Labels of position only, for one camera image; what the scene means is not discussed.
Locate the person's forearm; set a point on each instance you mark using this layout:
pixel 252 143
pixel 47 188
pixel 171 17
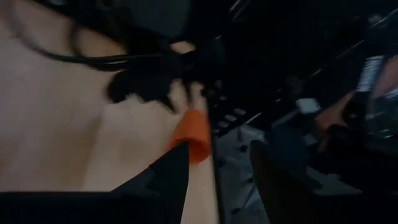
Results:
pixel 388 77

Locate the orange cup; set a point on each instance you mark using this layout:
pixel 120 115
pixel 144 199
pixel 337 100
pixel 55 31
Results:
pixel 192 130

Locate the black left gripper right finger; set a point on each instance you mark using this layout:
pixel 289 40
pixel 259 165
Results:
pixel 295 199

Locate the black metal table frame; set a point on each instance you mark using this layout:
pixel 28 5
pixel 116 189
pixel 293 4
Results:
pixel 214 155

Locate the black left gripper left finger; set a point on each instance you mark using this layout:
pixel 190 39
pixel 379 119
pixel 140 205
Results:
pixel 161 193

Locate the person's hand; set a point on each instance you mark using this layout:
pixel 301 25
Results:
pixel 332 118

